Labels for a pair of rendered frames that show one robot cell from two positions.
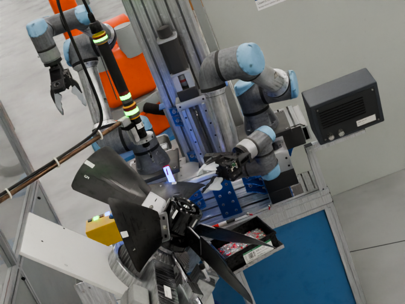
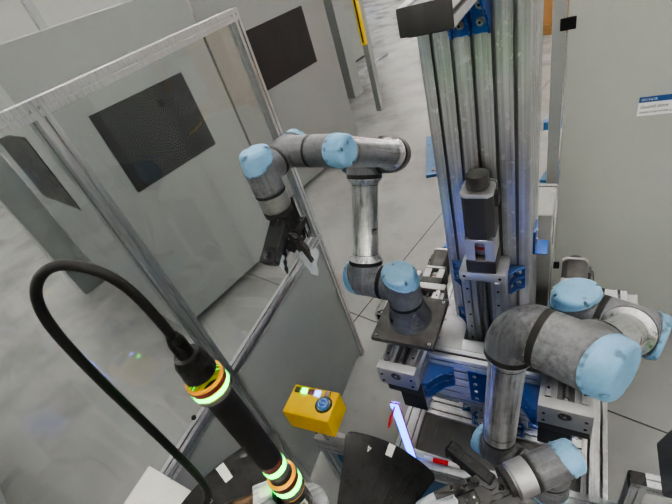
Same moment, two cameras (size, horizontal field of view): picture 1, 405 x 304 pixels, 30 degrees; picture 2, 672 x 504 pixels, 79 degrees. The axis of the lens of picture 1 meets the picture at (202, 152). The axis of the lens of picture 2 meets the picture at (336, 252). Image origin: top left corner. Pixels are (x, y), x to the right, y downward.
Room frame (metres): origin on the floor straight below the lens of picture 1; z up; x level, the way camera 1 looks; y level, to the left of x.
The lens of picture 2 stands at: (2.09, -0.16, 2.14)
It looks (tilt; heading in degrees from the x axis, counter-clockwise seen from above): 36 degrees down; 32
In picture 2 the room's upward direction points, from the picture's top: 20 degrees counter-clockwise
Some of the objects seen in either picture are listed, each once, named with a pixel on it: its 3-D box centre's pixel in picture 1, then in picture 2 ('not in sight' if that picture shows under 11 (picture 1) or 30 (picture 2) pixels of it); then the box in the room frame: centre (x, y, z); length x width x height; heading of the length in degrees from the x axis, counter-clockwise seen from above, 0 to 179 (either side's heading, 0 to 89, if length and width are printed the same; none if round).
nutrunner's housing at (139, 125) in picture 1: (119, 82); (260, 447); (2.25, 0.16, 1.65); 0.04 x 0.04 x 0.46
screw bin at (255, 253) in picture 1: (244, 244); not in sight; (2.45, -0.02, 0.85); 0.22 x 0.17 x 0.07; 103
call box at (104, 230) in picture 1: (109, 230); (315, 410); (2.62, 0.44, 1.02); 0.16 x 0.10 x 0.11; 88
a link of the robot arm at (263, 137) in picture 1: (260, 140); (552, 464); (2.53, -0.21, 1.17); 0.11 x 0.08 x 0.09; 125
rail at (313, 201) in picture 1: (223, 235); (450, 472); (2.61, 0.05, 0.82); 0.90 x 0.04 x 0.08; 88
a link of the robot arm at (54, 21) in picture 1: (50, 26); (291, 151); (2.88, 0.36, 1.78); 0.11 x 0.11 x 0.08; 80
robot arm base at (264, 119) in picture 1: (258, 117); not in sight; (2.96, -0.28, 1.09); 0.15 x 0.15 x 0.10
